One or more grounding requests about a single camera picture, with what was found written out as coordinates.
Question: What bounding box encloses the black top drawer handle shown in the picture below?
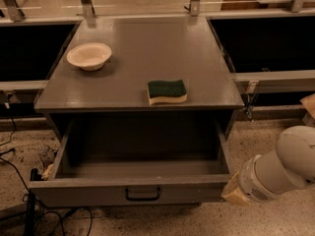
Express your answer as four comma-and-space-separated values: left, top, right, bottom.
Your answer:
125, 187, 161, 202

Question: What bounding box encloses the black tripod pole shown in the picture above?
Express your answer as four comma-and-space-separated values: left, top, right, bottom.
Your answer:
24, 168, 39, 236

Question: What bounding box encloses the green yellow sponge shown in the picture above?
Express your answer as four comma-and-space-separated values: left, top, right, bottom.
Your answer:
147, 80, 187, 105

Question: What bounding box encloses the grey drawer cabinet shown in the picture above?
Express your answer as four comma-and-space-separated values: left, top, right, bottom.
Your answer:
34, 16, 243, 118

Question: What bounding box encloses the right metal rail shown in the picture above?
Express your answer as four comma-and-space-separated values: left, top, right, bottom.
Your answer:
231, 70, 315, 94

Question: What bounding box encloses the left metal post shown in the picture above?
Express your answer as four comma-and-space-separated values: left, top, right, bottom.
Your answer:
3, 0, 25, 22

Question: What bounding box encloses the cream white bowl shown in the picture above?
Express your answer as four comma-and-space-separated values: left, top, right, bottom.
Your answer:
67, 42, 112, 71

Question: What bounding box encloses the clutter tray with bottles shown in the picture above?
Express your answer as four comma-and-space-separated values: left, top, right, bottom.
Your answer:
38, 146, 57, 180

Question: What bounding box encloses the grey top drawer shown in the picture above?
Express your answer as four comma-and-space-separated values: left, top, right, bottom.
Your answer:
30, 112, 229, 207

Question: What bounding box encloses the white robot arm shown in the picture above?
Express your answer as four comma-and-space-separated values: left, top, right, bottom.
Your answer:
221, 126, 315, 206

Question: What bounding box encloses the black floor cable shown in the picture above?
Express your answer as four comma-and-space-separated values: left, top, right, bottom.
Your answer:
0, 115, 30, 190

